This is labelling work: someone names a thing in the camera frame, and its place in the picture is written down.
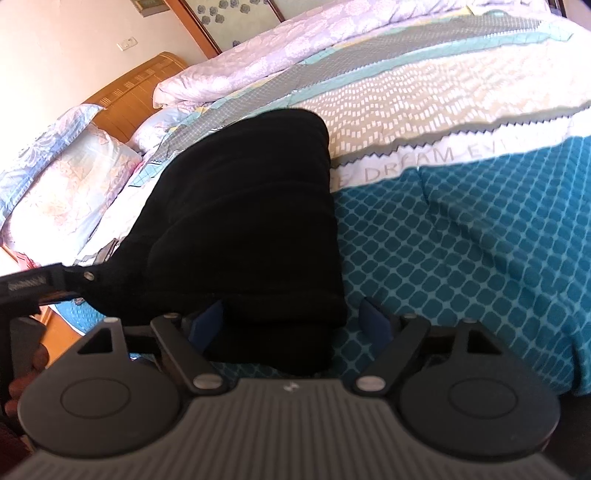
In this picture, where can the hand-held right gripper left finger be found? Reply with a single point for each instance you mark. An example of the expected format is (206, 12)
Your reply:
(207, 323)

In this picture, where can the light blue pillow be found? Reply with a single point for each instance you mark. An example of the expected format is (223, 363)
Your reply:
(154, 129)

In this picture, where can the teal patterned bedsheet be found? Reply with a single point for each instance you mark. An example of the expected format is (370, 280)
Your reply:
(461, 254)

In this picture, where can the white grey teal patterned quilt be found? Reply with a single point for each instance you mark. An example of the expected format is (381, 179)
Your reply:
(415, 106)

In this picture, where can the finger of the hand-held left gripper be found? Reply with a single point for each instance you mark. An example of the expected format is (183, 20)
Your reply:
(83, 279)

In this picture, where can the black pants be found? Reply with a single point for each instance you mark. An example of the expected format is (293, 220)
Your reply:
(240, 230)

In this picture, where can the pale pink floral pillow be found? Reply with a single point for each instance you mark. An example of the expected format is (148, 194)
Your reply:
(78, 194)

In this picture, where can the wooden headboard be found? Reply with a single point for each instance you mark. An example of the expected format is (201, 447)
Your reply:
(129, 97)

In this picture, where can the person's left hand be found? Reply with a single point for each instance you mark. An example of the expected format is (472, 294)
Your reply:
(21, 387)

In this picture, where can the blue floral pillow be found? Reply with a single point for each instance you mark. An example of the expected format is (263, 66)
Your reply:
(41, 147)

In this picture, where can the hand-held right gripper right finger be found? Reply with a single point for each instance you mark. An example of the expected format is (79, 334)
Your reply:
(373, 321)

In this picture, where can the lilac floral duvet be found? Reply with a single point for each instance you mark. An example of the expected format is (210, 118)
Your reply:
(277, 50)

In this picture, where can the wooden wardrobe with sliding doors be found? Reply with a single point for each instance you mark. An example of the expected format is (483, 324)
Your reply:
(221, 18)

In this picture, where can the white wall switch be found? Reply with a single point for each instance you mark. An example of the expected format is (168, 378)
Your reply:
(126, 45)

